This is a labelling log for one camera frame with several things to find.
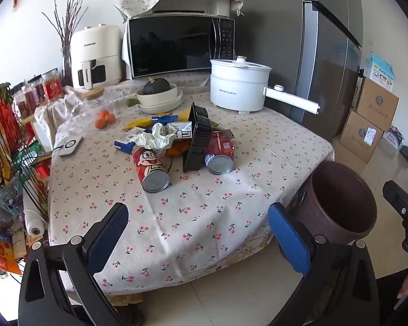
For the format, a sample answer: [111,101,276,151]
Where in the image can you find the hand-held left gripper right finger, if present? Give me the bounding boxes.
[268,202,390,326]

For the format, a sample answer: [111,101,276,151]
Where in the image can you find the white thread spool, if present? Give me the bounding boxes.
[22,193,45,236]

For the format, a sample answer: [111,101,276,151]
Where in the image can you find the red label glass jar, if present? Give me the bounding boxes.
[42,70,63,102]

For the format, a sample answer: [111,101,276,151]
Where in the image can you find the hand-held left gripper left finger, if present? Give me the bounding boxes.
[18,202,130,326]

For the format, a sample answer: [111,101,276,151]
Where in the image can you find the blue white printed box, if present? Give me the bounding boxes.
[365,52,397,92]

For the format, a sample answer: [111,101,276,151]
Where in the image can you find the black door microwave oven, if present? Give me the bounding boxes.
[122,0,236,79]

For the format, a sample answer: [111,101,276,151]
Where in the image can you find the white black striped box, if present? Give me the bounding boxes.
[166,120,194,140]

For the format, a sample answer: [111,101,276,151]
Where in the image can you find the white flat device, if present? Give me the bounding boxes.
[59,135,84,158]

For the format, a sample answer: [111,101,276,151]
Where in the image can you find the cherry print tablecloth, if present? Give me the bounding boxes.
[48,73,335,294]

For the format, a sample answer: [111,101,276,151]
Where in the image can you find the glass vase with dry twigs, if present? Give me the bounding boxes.
[42,0,92,87]

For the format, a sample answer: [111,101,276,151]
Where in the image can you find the white bowl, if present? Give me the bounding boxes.
[139,98,184,115]
[138,90,184,111]
[137,83,180,106]

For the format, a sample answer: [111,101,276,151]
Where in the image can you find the white electric pot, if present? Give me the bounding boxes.
[210,55,321,115]

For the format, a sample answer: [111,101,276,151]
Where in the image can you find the black plastic tray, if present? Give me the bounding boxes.
[183,102,213,173]

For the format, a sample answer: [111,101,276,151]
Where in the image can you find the dark blue box white label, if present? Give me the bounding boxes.
[115,132,140,153]

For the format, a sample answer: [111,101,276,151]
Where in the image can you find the red cartoon print can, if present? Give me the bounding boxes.
[132,145,172,194]

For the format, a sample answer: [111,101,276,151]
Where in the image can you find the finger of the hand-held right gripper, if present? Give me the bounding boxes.
[382,180,408,218]

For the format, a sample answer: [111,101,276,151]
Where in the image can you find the blue white package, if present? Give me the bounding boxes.
[382,127,405,150]

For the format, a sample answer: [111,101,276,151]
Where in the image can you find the white air fryer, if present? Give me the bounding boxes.
[70,24,123,89]

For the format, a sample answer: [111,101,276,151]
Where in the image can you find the brown plastic bin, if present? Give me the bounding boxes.
[292,161,378,245]

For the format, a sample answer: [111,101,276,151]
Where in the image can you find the red snack packet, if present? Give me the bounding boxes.
[0,88,21,170]

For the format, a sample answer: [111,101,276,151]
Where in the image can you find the glass jar wooden lid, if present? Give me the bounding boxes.
[70,87,118,130]

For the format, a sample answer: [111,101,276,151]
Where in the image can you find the white tissue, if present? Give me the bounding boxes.
[131,122,177,150]

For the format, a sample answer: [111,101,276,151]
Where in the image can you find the yellow green sponge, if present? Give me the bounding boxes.
[178,103,195,123]

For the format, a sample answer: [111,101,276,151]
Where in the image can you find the red drink can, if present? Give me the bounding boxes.
[204,131,236,175]

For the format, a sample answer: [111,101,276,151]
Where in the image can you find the yellow foil wrapper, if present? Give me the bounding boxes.
[123,115,157,130]

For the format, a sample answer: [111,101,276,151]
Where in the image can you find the orange snack packet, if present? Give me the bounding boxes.
[0,231,23,275]

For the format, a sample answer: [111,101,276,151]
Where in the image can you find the green pumpkin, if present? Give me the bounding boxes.
[143,77,172,96]

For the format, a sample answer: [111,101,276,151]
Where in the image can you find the person's right hand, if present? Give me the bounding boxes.
[397,261,408,299]

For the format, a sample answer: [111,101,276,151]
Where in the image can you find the black wire rack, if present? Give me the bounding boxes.
[0,85,51,275]

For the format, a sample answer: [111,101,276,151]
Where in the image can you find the grey refrigerator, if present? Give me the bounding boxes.
[229,0,364,140]

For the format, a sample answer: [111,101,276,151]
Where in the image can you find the brown cardboard box white label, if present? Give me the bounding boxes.
[339,110,385,165]

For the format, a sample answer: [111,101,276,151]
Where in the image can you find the dark blue almond print carton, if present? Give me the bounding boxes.
[151,115,179,125]

